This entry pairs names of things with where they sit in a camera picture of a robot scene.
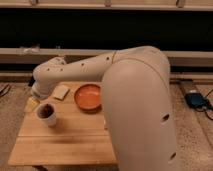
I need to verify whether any red chili pepper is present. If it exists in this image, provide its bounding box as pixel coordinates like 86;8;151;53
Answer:
39;104;54;118

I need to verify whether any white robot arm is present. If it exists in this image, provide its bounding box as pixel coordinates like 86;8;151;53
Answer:
31;46;181;171

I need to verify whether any beige sponge block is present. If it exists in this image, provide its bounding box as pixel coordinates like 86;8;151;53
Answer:
53;85;69;100

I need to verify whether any orange bowl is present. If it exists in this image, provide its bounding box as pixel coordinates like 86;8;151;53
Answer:
74;84;101;112

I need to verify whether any wooden table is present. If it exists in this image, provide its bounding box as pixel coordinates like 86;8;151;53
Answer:
8;82;116;166

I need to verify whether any blue device on floor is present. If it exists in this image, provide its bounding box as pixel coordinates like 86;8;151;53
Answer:
185;93;207;109

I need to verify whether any metal rail beam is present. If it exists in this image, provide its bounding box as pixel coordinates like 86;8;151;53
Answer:
0;47;213;67

